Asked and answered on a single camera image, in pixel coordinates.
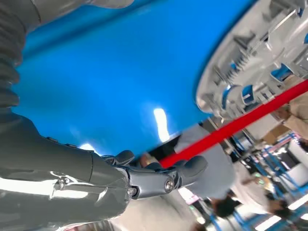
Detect blue metal shelf rack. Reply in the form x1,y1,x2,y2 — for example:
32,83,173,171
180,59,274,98
12,0,257,158

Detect red barrier tape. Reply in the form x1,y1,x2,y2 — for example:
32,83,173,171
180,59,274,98
159,79,308,169

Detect grey wheel hubcap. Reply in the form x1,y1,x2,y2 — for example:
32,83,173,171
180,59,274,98
196,0,308,121

